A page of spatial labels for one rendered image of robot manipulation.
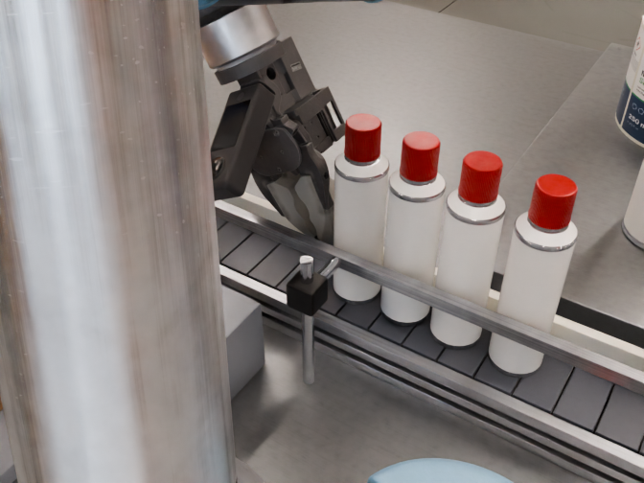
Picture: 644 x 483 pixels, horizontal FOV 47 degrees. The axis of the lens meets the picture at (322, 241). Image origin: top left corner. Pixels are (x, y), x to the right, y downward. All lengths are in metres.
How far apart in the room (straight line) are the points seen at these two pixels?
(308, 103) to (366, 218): 0.13
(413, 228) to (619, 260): 0.30
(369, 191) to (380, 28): 0.85
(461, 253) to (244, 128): 0.23
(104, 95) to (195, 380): 0.11
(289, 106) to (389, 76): 0.59
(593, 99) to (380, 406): 0.65
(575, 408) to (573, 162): 0.42
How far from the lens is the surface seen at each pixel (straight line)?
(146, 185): 0.24
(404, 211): 0.67
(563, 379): 0.74
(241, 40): 0.70
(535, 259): 0.63
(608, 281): 0.86
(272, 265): 0.82
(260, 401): 0.76
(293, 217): 0.77
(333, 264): 0.70
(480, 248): 0.66
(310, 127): 0.75
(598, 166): 1.05
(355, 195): 0.69
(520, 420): 0.72
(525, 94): 1.30
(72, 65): 0.23
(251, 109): 0.70
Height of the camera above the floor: 1.42
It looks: 39 degrees down
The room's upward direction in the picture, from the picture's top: straight up
